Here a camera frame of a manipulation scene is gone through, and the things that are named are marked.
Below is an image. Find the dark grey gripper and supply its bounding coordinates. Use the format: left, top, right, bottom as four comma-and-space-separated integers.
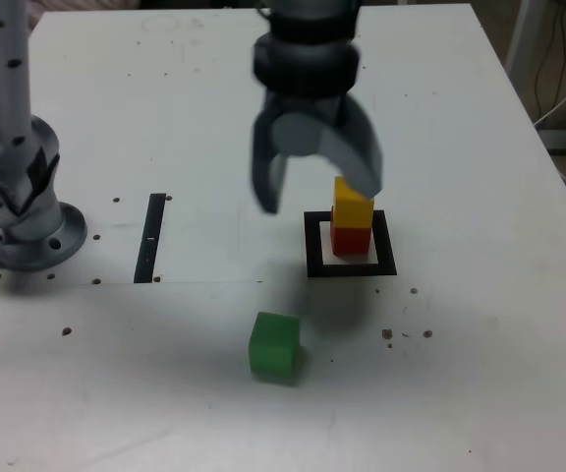
249, 87, 387, 215

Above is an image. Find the yellow cube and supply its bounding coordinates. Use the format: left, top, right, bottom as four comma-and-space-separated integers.
331, 176, 376, 230

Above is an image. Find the red cube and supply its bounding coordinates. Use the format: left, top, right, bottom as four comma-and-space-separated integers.
330, 223, 373, 258

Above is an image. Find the green cube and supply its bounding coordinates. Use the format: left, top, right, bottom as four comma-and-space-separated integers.
248, 311, 303, 386

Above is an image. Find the black tape square outline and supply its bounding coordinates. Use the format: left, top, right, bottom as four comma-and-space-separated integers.
303, 209, 398, 278

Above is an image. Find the black tape strip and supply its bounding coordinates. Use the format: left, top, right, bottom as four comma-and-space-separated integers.
133, 193, 167, 285

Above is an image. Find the grey power strip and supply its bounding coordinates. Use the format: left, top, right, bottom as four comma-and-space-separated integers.
538, 128, 566, 154

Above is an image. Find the thin black background cable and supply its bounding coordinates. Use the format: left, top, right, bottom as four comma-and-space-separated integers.
532, 0, 566, 120

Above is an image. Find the white metal frame leg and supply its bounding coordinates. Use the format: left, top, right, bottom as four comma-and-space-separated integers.
503, 0, 547, 88

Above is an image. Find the long white background cable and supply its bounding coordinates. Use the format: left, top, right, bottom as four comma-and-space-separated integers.
533, 61, 566, 130

